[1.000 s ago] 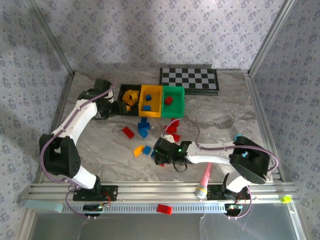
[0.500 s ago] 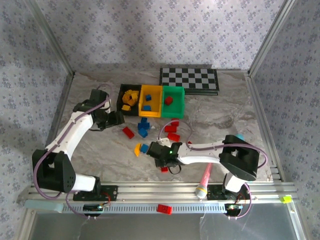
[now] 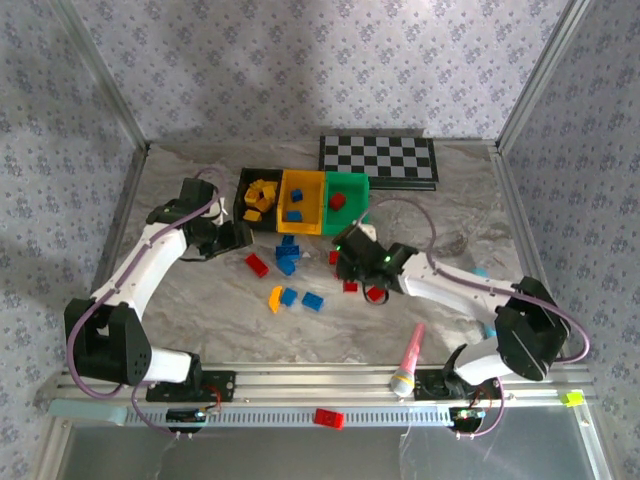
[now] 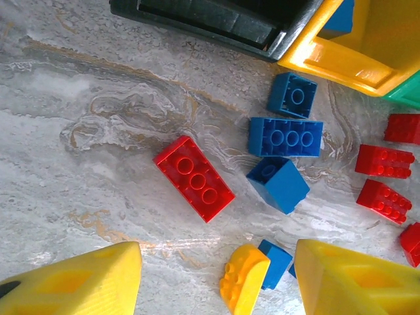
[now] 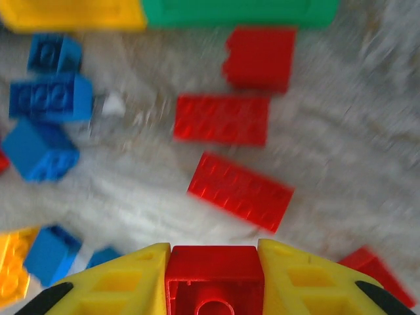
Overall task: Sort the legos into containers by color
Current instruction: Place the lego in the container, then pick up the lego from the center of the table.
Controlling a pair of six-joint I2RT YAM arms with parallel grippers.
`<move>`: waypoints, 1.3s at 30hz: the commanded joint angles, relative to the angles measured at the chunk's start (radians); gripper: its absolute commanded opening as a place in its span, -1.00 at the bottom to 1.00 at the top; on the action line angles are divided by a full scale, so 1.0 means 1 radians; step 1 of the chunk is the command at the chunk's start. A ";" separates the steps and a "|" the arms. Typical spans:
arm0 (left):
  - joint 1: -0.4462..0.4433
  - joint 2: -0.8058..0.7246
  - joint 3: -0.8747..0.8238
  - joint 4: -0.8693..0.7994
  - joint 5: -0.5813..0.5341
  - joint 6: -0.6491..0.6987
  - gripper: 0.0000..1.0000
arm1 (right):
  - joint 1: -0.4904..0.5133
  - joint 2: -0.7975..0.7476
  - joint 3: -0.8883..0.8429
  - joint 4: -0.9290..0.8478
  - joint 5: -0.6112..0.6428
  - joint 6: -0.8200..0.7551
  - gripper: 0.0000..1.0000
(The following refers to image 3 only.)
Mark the red lego brick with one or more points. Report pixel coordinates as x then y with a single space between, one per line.
329 419
337 201
350 286
333 257
375 293
256 265

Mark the yellow lego brick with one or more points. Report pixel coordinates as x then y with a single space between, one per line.
251 194
270 191
259 185
252 215
263 205

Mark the small blue lego brick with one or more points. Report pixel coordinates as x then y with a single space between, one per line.
287 240

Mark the curved yellow lego piece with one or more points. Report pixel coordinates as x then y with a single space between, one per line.
275 299

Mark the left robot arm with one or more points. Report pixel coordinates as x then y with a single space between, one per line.
145 260

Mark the green plastic container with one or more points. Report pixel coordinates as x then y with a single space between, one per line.
332 228

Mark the yellow plastic container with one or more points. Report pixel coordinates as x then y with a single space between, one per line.
300 228

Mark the black plastic container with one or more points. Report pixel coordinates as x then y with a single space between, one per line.
260 173

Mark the blue toy microphone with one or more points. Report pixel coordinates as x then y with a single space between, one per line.
480 272

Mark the pink toy microphone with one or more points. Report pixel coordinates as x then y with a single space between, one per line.
414 350

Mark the black white checkerboard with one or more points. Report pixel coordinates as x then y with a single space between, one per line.
375 157

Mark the right electronics board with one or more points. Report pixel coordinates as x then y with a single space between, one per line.
466 416

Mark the electronics board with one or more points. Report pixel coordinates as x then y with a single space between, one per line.
466 416
187 416

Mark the left electronics board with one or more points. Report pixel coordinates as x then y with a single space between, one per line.
187 416

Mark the pale blue plastic piece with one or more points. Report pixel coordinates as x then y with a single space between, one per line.
85 411

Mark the lime green lego brick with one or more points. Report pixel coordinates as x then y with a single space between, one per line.
572 398

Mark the aluminium side rail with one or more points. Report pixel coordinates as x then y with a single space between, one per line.
520 225
125 200

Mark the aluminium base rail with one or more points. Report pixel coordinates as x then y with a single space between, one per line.
310 382

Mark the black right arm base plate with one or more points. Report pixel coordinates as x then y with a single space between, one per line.
430 387

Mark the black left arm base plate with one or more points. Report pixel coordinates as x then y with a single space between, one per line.
225 385

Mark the aluminium frame post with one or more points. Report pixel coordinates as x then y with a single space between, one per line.
540 75
100 75

